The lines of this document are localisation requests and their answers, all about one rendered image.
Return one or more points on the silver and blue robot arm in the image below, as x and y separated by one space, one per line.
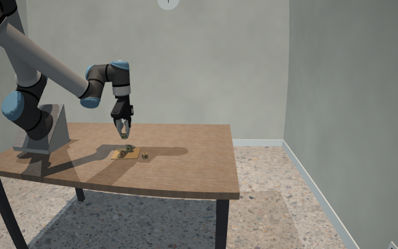
33 66

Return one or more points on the tan mat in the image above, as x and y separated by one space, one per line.
133 154

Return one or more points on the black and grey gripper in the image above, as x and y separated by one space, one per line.
126 114

